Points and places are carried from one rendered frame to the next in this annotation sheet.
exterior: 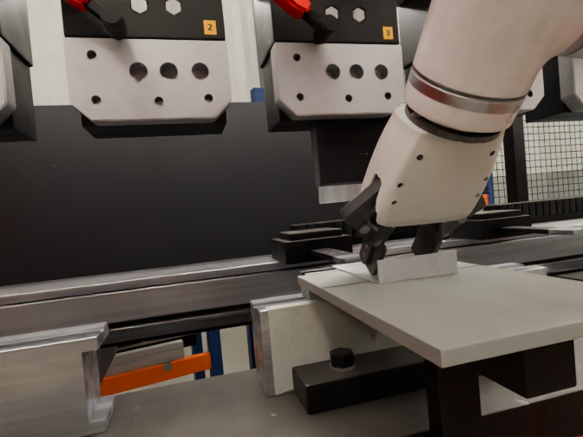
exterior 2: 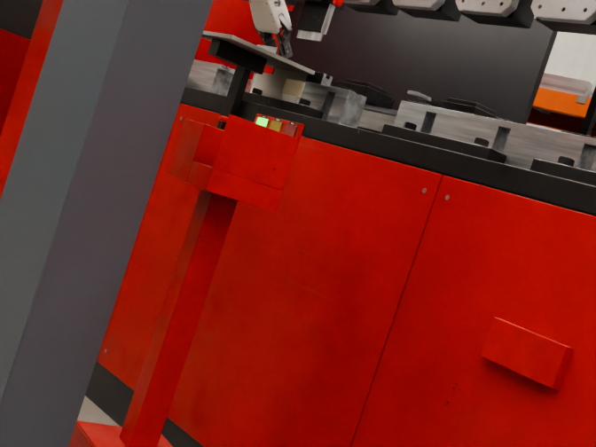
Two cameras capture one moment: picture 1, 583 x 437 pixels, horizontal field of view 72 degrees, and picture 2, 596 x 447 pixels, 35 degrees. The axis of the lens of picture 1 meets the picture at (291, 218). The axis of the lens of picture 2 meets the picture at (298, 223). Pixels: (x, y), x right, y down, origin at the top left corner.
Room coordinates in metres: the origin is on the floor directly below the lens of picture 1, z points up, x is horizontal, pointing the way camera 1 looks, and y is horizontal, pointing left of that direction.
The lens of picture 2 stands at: (-0.41, -2.31, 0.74)
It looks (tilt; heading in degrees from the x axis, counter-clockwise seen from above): 3 degrees down; 65
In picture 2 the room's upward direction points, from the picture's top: 18 degrees clockwise
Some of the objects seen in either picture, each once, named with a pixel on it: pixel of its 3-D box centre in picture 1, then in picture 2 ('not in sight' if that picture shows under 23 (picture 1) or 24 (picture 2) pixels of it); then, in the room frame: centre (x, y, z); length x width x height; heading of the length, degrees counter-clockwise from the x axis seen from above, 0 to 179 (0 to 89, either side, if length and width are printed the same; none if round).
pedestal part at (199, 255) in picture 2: not in sight; (177, 319); (0.23, -0.54, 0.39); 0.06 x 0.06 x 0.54; 6
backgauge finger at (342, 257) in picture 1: (324, 246); (345, 85); (0.65, -0.05, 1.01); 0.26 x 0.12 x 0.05; 15
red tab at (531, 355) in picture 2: not in sight; (525, 352); (0.60, -1.11, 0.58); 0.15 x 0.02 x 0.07; 105
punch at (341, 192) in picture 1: (354, 161); (314, 21); (0.49, -0.08, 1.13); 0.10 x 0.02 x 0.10; 105
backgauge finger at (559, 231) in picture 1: (515, 224); (450, 105); (0.75, -0.42, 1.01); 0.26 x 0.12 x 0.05; 15
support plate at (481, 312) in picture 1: (436, 290); (253, 51); (0.35, -0.12, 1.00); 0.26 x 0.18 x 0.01; 15
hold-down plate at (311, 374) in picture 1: (425, 362); (277, 105); (0.45, -0.14, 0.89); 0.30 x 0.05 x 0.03; 105
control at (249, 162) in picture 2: not in sight; (233, 150); (0.23, -0.54, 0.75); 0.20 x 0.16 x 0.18; 96
